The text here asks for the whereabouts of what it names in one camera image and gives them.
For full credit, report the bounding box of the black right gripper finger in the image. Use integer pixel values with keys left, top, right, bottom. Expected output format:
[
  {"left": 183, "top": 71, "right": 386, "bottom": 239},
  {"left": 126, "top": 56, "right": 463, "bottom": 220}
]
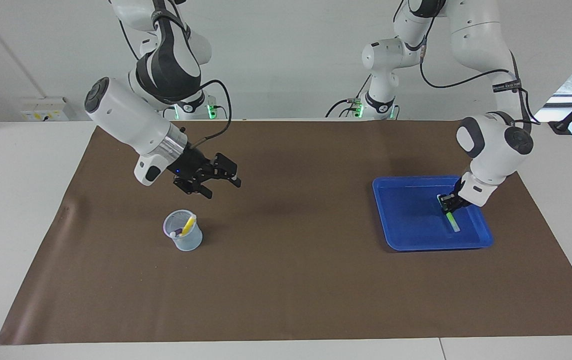
[
  {"left": 213, "top": 152, "right": 243, "bottom": 189},
  {"left": 173, "top": 177, "right": 214, "bottom": 200}
]

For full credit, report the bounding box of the green pen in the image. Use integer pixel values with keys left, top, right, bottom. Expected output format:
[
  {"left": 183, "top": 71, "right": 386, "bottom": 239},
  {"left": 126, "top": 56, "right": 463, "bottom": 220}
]
[{"left": 444, "top": 210, "right": 462, "bottom": 235}]

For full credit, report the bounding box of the yellow pen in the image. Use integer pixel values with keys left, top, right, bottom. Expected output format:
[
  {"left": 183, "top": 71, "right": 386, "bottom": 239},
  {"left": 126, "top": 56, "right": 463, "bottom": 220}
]
[{"left": 179, "top": 213, "right": 198, "bottom": 237}]

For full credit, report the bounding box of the blue plastic tray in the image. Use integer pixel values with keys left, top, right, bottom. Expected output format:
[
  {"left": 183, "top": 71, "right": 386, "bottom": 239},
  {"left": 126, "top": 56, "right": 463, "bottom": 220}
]
[{"left": 371, "top": 174, "right": 495, "bottom": 252}]

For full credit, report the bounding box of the translucent plastic cup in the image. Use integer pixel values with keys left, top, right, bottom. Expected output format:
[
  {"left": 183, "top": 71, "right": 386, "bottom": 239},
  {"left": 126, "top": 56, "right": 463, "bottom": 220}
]
[{"left": 162, "top": 209, "right": 204, "bottom": 252}]

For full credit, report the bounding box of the brown table mat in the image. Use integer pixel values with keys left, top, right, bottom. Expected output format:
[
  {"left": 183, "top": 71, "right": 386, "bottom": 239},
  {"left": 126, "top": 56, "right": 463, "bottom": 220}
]
[{"left": 0, "top": 119, "right": 572, "bottom": 346}]

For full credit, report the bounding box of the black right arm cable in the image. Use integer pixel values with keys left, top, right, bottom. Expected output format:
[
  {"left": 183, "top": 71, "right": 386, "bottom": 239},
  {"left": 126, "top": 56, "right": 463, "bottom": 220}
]
[{"left": 188, "top": 78, "right": 233, "bottom": 150}]

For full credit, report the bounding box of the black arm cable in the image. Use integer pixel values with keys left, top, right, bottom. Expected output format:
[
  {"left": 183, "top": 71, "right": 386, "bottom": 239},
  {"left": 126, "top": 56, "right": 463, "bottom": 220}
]
[
  {"left": 188, "top": 78, "right": 233, "bottom": 150},
  {"left": 418, "top": 29, "right": 542, "bottom": 126}
]

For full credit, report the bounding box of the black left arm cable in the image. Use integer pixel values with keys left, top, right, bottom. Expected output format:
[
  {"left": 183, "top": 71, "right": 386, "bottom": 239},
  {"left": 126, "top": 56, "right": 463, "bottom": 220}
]
[{"left": 418, "top": 29, "right": 542, "bottom": 126}]

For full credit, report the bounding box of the black left base cable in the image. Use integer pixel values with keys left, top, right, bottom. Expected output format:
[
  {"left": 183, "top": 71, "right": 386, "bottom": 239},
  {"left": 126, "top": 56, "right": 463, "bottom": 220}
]
[{"left": 325, "top": 75, "right": 373, "bottom": 120}]

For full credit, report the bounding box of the white wall socket box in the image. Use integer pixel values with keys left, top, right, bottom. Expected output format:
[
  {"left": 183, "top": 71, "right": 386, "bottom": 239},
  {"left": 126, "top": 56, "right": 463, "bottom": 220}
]
[{"left": 20, "top": 97, "right": 70, "bottom": 123}]

